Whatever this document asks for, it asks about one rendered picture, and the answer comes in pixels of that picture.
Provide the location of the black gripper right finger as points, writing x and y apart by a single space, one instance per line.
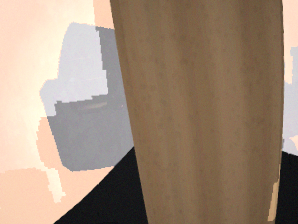
287 199

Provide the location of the brown wooden board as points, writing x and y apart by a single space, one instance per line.
204 88

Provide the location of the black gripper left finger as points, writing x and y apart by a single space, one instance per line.
117 199

